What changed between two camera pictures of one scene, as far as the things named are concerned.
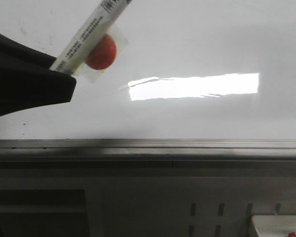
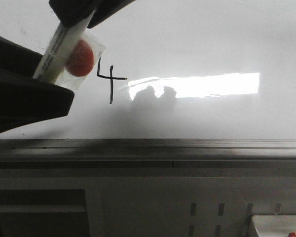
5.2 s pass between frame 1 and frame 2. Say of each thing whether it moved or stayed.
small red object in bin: stayed
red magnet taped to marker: moved
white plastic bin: stayed
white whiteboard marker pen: moved
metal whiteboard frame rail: stayed
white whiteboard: stayed
